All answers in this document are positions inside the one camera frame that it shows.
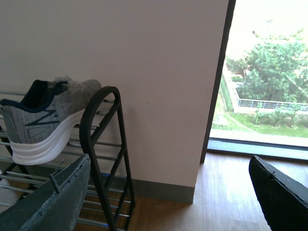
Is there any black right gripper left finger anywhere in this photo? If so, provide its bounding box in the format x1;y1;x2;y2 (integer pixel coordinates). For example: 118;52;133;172
0;154;91;231

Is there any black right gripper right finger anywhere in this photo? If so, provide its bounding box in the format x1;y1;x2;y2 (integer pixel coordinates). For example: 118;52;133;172
249;156;308;231

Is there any grey knit sneaker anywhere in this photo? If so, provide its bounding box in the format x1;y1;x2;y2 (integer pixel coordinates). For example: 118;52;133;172
0;76;101;166

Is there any black metal shoe rack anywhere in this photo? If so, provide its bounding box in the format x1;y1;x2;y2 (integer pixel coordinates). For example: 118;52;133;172
0;87;135;231

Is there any right glass window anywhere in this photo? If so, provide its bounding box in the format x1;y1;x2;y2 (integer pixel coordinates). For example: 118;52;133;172
203;0;308;160

